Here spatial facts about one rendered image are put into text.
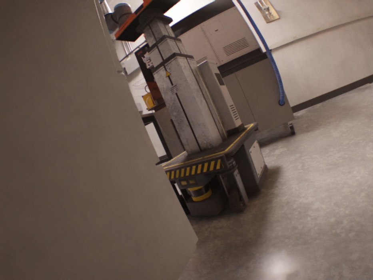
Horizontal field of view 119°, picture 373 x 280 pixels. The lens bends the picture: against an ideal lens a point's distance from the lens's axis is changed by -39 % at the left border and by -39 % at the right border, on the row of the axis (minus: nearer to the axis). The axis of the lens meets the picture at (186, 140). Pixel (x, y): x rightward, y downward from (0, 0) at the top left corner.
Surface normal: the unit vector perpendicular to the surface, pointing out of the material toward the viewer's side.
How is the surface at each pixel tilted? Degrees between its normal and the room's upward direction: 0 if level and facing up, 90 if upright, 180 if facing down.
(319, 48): 90
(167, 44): 90
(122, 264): 90
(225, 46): 90
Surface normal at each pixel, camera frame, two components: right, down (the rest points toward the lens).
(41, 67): 0.83, -0.33
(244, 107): -0.40, 0.23
